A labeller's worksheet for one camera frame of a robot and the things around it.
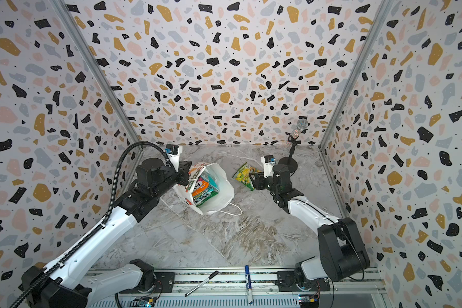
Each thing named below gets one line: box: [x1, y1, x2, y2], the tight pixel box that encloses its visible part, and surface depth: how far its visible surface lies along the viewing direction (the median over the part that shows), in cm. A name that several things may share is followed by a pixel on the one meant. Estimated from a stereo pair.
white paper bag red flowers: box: [173, 162, 242, 216], surface depth 85 cm
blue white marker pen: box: [245, 265, 253, 305], surface depth 74 cm
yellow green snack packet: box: [232, 161, 262, 191], surface depth 106 cm
